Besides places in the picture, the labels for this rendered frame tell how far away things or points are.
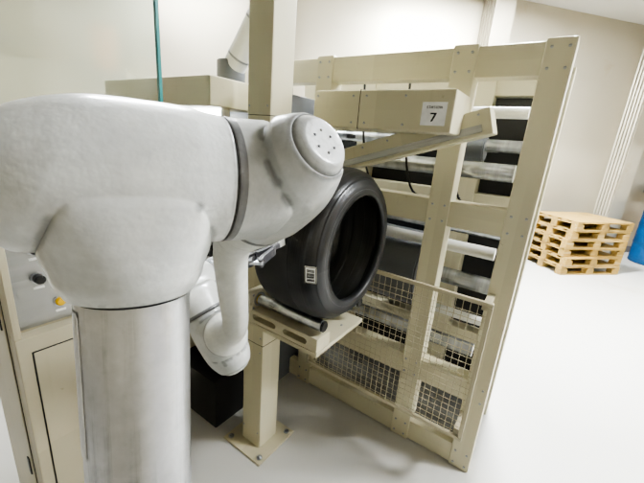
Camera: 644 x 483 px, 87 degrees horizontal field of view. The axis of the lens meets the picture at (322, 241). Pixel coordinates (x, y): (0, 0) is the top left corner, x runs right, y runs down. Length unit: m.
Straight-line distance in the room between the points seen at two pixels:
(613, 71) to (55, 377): 7.56
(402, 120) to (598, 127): 6.17
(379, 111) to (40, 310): 1.40
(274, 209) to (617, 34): 7.30
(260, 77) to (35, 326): 1.18
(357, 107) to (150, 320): 1.28
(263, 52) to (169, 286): 1.25
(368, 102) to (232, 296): 1.04
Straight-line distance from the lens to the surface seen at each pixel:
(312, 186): 0.34
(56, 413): 1.65
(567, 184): 7.18
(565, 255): 5.99
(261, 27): 1.52
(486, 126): 1.46
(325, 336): 1.37
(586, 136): 7.27
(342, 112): 1.54
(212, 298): 0.88
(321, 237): 1.09
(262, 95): 1.47
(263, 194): 0.33
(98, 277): 0.32
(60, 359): 1.55
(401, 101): 1.42
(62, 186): 0.30
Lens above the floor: 1.58
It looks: 16 degrees down
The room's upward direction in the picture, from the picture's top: 5 degrees clockwise
